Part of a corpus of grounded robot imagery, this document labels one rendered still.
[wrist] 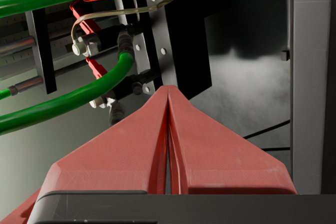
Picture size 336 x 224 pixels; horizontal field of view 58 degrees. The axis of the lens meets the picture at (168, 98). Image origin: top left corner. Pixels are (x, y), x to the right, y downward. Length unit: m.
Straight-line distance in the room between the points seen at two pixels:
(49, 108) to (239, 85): 0.42
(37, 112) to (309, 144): 0.32
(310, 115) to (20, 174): 0.60
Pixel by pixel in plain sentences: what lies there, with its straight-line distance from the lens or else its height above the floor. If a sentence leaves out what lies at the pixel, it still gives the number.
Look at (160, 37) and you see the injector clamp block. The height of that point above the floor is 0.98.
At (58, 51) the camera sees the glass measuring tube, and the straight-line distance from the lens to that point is 0.68.
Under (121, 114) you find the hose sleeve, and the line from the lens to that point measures 0.38.
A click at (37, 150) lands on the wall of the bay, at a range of 0.76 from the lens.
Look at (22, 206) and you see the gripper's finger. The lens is 0.25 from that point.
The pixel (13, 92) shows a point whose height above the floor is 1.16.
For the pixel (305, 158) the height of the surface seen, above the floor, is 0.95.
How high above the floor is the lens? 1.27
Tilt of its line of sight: 34 degrees down
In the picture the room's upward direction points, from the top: 120 degrees counter-clockwise
